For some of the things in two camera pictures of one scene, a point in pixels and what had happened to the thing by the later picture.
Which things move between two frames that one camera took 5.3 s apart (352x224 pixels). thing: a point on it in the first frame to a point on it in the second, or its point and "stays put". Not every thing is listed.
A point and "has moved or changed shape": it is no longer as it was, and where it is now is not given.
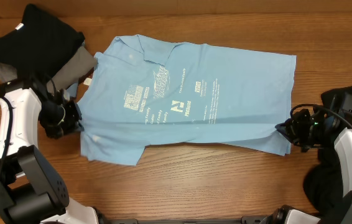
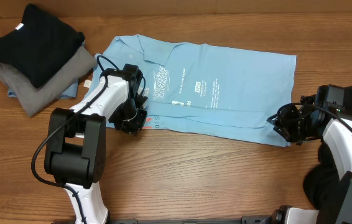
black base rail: (265, 219) stays put
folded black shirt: (38, 46) stays put
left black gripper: (73, 126) to (133, 126)
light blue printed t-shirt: (145, 92) has moved or changed shape
